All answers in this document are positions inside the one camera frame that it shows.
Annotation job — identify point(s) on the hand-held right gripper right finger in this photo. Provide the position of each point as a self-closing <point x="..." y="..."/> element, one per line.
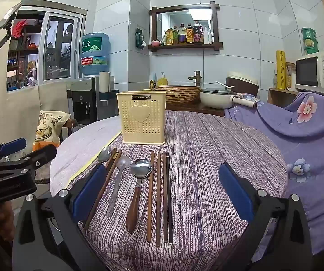
<point x="235" y="192"/>

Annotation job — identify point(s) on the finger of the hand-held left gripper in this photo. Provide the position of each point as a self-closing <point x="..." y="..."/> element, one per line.
<point x="41" y="155"/>
<point x="12" y="146"/>

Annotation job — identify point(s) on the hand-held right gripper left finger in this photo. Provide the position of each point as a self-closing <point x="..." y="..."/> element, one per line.
<point x="89" y="194"/>

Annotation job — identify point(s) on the all-metal spoon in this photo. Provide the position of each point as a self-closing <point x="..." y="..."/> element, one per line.
<point x="104" y="153"/>
<point x="123" y="162"/>

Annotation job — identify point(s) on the dark brown chopstick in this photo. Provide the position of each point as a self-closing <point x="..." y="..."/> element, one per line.
<point x="169" y="203"/>

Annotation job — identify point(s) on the cream perforated utensil basket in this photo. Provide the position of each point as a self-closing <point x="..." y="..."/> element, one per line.
<point x="140" y="129"/>

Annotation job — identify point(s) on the printed snack bag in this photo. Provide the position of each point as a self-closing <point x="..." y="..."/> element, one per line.
<point x="48" y="127"/>

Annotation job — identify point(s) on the beige cloth panel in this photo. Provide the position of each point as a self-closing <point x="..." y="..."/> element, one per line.
<point x="12" y="113"/>

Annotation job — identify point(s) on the purple striped tablecloth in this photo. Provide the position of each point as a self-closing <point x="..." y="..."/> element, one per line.
<point x="201" y="175"/>

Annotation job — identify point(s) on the dark wooden chair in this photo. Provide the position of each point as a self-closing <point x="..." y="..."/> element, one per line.
<point x="70" y="124"/>

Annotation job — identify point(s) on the grey water dispenser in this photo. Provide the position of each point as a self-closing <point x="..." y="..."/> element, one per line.
<point x="84" y="104"/>

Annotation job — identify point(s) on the purple floral blanket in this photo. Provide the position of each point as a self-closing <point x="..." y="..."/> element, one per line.
<point x="306" y="146"/>

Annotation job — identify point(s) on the grey-blue cup holder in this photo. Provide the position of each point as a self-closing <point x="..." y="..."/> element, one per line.
<point x="106" y="96"/>

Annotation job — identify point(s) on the white pan with glass lid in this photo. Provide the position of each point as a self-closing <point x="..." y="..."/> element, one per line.
<point x="217" y="98"/>

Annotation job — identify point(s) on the white cup dispenser tube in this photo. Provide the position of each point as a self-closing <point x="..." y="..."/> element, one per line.
<point x="104" y="82"/>

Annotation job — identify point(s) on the light wooden cabinet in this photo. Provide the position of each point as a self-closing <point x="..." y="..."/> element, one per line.
<point x="280" y="97"/>

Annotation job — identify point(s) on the aluminium sliding window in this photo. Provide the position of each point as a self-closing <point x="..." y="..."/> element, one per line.
<point x="44" y="45"/>

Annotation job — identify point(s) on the white ladle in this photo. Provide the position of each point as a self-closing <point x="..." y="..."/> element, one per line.
<point x="222" y="84"/>

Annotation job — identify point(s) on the white and brown rice cooker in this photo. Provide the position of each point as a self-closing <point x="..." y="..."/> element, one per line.
<point x="242" y="82"/>

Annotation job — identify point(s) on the woven basket basin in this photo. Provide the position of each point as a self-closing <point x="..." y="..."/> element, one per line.
<point x="181" y="93"/>

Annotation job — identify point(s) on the blue water jug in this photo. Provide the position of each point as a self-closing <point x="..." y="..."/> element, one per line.
<point x="94" y="53"/>

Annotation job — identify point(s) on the small clear bottle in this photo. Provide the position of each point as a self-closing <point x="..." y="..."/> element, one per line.
<point x="275" y="81"/>

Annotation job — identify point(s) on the red feathery decoration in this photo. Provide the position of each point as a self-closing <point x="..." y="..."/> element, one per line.
<point x="19" y="28"/>

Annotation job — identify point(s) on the bronze faucet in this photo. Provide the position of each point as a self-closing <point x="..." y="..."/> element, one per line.
<point x="196" y="78"/>

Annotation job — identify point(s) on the yellow cup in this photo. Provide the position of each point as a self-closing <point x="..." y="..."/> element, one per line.
<point x="151" y="85"/>

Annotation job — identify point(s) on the phone on black stand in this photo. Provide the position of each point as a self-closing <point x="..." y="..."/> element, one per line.
<point x="8" y="19"/>

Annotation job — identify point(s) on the yellow roll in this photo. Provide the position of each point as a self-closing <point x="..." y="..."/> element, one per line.
<point x="280" y="70"/>

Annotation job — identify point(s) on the glass storage jar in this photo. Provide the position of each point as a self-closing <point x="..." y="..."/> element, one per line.
<point x="291" y="74"/>

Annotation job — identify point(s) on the yellow soap bottle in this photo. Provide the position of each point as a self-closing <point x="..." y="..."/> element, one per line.
<point x="162" y="79"/>

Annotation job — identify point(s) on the white microwave oven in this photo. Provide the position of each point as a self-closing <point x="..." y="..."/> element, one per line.
<point x="311" y="72"/>

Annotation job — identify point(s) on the green hanging packet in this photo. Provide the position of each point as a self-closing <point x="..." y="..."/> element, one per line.
<point x="140" y="38"/>

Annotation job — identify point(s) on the pink bowl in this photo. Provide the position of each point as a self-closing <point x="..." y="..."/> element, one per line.
<point x="154" y="43"/>

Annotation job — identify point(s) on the row of condiment bottles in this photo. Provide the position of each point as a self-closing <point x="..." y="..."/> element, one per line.
<point x="190" y="35"/>

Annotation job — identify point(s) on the dark wooden wall shelf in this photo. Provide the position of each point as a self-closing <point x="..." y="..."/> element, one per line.
<point x="184" y="46"/>

